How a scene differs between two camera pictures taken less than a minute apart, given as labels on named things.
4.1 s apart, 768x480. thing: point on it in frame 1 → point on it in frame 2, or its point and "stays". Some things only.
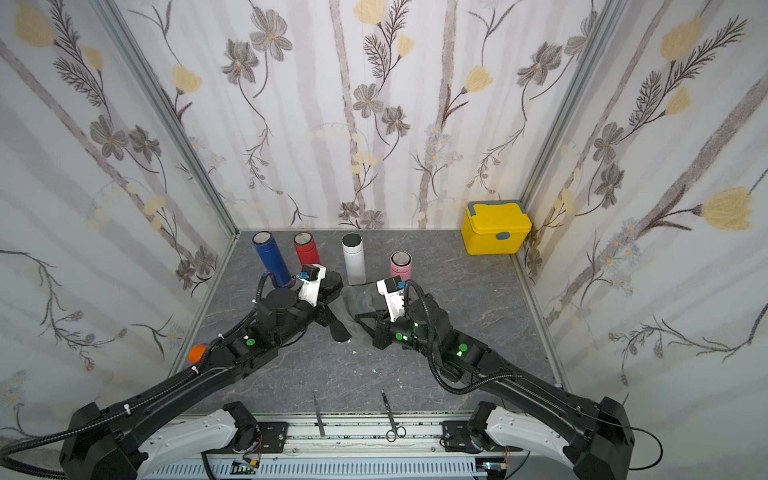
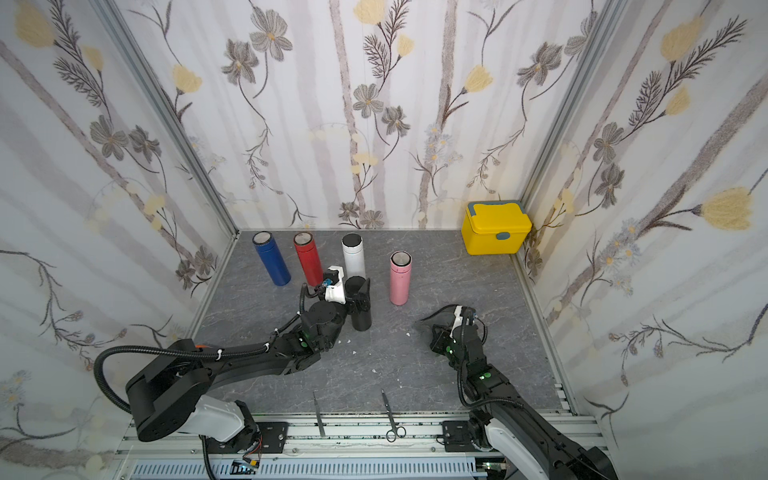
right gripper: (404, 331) → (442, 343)
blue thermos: (271, 258) stays
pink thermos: (401, 264) stays
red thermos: (306, 248) stays
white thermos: (353, 244) stays
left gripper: (324, 314) → (364, 304)
